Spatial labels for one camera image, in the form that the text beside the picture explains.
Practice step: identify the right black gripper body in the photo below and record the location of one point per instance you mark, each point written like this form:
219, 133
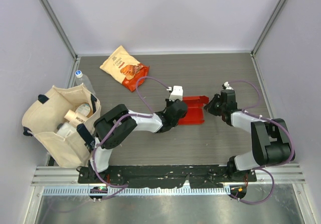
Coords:
223, 107

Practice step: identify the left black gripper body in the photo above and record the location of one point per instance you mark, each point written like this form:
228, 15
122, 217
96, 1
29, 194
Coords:
169, 103

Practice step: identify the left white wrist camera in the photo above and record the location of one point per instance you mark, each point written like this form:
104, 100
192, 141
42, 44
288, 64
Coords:
176, 93

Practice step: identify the aluminium frame rail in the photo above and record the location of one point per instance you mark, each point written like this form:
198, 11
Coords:
53, 175

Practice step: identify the clear plastic water bottle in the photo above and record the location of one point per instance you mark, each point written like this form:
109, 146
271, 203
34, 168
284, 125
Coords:
81, 78

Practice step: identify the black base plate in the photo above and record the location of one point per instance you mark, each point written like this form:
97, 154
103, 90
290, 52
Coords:
171, 176

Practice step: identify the red paper box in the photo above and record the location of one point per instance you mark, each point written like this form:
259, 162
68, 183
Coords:
195, 113

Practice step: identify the beige cylindrical bottle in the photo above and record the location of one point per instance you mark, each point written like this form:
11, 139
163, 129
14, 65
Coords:
76, 118

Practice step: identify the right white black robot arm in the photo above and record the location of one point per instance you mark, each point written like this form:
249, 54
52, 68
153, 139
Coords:
271, 143

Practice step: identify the beige canvas tote bag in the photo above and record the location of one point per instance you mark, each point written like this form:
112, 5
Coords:
45, 118

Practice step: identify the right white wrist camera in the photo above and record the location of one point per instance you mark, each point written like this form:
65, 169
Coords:
226, 86

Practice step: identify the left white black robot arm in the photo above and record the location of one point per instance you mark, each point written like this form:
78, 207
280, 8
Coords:
111, 129

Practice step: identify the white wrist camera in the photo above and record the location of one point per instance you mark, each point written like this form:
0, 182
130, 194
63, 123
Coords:
226, 86
176, 93

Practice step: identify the cassava chips bag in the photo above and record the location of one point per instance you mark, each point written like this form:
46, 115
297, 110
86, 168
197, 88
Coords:
124, 68

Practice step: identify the white pouch in bag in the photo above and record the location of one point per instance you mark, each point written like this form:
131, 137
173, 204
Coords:
65, 129

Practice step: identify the white slotted cable duct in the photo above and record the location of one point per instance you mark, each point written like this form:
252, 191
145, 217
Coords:
95, 191

